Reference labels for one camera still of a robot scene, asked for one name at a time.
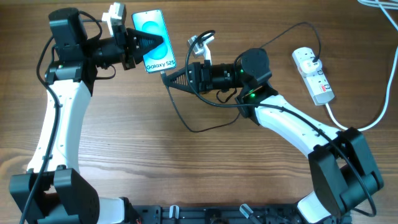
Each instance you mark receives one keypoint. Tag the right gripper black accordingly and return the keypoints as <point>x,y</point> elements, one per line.
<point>201,76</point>

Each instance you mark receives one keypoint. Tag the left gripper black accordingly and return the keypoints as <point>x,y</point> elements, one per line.
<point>130,37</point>

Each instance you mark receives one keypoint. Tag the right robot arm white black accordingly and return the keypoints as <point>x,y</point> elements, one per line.
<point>343,169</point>

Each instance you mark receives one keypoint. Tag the white power strip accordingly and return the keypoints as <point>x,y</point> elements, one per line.
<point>316,83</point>

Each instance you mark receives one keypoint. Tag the white charger plug adapter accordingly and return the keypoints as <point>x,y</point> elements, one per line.
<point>308,66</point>

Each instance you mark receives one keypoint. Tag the blue Galaxy smartphone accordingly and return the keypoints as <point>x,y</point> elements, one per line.
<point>160,54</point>

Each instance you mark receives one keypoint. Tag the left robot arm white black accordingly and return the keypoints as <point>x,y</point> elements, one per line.
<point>52,189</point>

